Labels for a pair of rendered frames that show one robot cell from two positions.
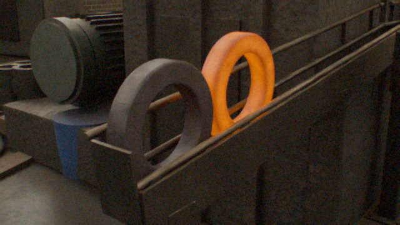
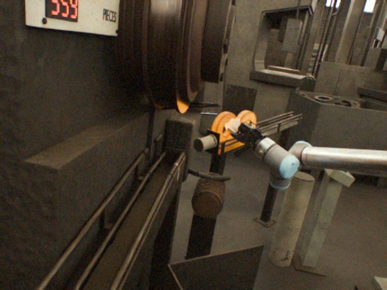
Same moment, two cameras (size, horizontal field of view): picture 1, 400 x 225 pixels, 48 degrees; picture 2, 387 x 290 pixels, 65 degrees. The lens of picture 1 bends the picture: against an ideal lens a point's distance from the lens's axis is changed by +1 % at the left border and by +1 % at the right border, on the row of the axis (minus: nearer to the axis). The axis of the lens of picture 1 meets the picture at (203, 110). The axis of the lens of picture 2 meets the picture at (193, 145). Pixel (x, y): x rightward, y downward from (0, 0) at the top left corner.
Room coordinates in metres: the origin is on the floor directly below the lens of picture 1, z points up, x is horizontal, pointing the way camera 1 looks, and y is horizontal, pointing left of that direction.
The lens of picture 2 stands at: (0.67, -0.22, 1.07)
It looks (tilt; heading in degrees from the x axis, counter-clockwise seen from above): 18 degrees down; 328
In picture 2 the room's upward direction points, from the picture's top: 9 degrees clockwise
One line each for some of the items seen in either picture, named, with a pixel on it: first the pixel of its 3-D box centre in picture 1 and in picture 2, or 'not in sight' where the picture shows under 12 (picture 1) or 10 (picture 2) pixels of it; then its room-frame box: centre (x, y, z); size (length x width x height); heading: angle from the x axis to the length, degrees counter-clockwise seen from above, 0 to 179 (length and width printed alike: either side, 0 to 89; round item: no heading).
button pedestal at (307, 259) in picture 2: not in sight; (321, 214); (1.52, -1.62, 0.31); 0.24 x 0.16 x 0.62; 142
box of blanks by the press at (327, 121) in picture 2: not in sight; (336, 134); (2.56, -3.16, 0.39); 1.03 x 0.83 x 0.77; 67
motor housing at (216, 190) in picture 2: not in sight; (202, 233); (1.62, -0.94, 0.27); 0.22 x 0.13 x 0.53; 142
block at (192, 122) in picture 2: not in sight; (177, 148); (1.63, -0.76, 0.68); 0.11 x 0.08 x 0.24; 52
